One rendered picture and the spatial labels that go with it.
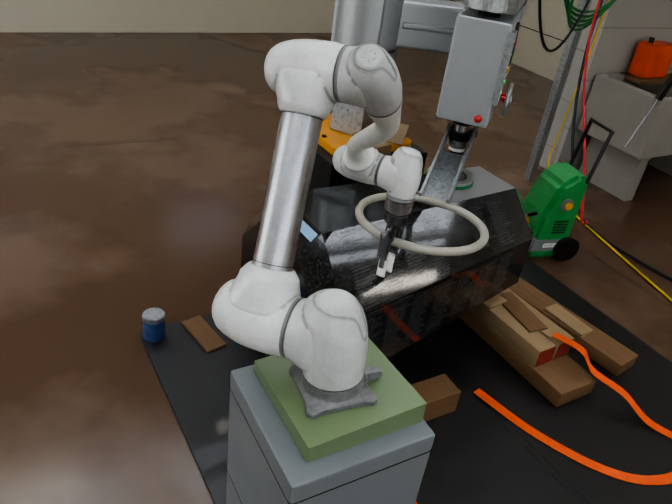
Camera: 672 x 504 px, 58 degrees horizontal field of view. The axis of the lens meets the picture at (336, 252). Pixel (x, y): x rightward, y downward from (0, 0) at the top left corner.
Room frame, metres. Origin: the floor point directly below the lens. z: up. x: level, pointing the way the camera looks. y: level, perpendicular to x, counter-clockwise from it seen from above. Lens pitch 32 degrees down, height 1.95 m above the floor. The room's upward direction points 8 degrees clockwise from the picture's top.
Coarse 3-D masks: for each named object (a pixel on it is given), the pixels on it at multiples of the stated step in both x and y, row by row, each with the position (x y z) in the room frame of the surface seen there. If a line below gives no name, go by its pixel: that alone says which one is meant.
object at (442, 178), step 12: (444, 144) 2.53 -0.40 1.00; (468, 144) 2.49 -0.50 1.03; (444, 156) 2.47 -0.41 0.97; (456, 156) 2.48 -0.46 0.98; (432, 168) 2.32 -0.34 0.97; (444, 168) 2.39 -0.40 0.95; (456, 168) 2.40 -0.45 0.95; (432, 180) 2.31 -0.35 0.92; (444, 180) 2.32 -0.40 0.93; (456, 180) 2.26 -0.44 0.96; (420, 192) 2.17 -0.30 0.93; (432, 192) 2.24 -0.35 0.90; (444, 192) 2.24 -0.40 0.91
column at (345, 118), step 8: (336, 104) 3.11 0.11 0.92; (344, 104) 3.09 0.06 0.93; (336, 112) 3.10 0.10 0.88; (344, 112) 3.08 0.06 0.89; (352, 112) 3.06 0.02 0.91; (360, 112) 3.04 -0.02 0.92; (336, 120) 3.10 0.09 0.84; (344, 120) 3.08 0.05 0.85; (352, 120) 3.06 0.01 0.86; (360, 120) 3.04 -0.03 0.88; (368, 120) 3.10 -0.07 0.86; (336, 128) 3.10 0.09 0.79; (344, 128) 3.08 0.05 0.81; (352, 128) 3.06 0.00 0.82; (360, 128) 3.04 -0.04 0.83
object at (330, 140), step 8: (328, 120) 3.24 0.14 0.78; (328, 128) 3.12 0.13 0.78; (320, 136) 2.99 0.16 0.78; (328, 136) 3.00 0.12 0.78; (336, 136) 3.02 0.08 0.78; (344, 136) 3.04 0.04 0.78; (320, 144) 2.96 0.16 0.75; (328, 144) 2.90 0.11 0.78; (336, 144) 2.91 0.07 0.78; (344, 144) 2.92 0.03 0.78; (392, 144) 3.02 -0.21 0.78; (408, 144) 3.07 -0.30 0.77
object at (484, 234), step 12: (360, 204) 1.98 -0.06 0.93; (432, 204) 2.16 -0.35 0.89; (444, 204) 2.14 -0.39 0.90; (360, 216) 1.88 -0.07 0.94; (468, 216) 2.06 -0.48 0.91; (372, 228) 1.80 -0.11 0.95; (480, 228) 1.96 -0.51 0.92; (396, 240) 1.74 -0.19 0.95; (480, 240) 1.84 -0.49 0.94; (420, 252) 1.71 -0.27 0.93; (432, 252) 1.71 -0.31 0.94; (444, 252) 1.72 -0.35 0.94; (456, 252) 1.73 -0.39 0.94; (468, 252) 1.76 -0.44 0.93
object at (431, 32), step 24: (360, 0) 3.00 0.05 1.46; (408, 0) 3.10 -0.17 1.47; (432, 0) 3.20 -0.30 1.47; (336, 24) 3.08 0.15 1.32; (360, 24) 2.99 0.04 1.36; (384, 24) 3.01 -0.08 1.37; (408, 24) 3.08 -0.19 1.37; (432, 24) 3.10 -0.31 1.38; (384, 48) 3.02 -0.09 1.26; (432, 48) 3.10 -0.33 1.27
